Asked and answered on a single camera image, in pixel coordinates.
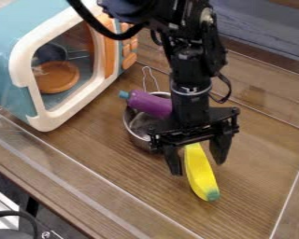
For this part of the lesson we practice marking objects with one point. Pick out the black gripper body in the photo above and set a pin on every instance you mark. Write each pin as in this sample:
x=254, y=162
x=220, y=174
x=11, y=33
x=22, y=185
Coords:
x=194, y=122

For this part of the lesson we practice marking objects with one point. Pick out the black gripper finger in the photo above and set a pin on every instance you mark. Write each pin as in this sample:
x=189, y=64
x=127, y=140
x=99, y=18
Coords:
x=173, y=159
x=221, y=145

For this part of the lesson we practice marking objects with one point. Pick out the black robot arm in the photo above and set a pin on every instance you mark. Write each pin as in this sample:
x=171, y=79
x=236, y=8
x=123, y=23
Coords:
x=186, y=24

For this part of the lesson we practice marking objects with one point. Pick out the silver metal pot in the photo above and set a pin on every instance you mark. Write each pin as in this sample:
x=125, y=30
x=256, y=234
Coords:
x=135, y=120

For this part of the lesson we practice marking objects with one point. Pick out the yellow toy banana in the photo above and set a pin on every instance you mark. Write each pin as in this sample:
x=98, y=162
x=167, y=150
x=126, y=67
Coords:
x=199, y=173

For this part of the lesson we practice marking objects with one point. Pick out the purple toy eggplant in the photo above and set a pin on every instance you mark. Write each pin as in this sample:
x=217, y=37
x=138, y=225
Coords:
x=149, y=103

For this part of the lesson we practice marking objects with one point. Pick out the orange plate in microwave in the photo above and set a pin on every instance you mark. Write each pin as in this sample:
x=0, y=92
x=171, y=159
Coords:
x=56, y=76

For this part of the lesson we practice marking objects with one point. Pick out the blue toy microwave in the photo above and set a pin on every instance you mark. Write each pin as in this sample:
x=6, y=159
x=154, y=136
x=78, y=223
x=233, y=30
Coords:
x=44, y=31

